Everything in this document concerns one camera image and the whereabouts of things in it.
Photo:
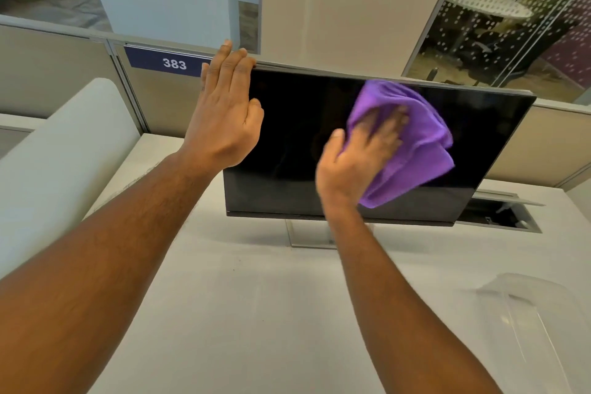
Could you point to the person's right hand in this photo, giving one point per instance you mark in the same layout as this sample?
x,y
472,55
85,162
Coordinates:
x,y
355,163

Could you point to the person's left hand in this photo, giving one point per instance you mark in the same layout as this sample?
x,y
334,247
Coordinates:
x,y
221,126

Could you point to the purple microfibre cloth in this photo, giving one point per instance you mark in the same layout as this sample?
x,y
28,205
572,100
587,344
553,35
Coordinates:
x,y
415,139

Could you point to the black monitor with silver stand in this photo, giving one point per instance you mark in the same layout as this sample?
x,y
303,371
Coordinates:
x,y
286,153

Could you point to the person's left forearm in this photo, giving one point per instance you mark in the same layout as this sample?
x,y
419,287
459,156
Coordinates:
x,y
92,269

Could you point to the person's right forearm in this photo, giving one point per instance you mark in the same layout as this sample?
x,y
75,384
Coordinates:
x,y
406,315

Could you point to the blue number sign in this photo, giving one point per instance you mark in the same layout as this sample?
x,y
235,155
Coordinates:
x,y
161,62

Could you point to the white desk divider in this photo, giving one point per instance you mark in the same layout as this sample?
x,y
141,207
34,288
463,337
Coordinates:
x,y
582,197
60,163

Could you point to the black office chair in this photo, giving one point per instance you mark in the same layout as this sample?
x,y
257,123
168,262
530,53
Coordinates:
x,y
489,52

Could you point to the beige partition panel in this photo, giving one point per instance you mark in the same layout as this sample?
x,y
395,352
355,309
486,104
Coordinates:
x,y
51,70
540,144

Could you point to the round white table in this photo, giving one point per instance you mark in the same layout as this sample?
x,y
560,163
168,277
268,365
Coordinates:
x,y
489,3

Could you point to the clear plastic container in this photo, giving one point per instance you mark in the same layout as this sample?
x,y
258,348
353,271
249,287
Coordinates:
x,y
531,315

